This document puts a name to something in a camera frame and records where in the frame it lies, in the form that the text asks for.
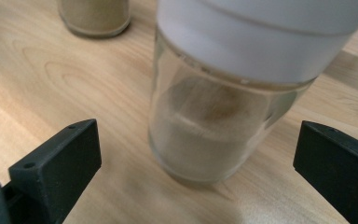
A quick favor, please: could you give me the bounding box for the white cup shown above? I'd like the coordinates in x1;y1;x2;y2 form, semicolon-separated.
148;0;358;188

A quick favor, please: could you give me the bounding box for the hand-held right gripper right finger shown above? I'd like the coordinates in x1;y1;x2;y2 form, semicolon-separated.
293;120;358;224

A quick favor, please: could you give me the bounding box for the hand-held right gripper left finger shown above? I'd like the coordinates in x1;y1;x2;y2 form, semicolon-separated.
8;119;103;224

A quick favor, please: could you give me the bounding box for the brown powder glass jar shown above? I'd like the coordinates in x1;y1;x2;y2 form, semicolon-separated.
57;0;132;39

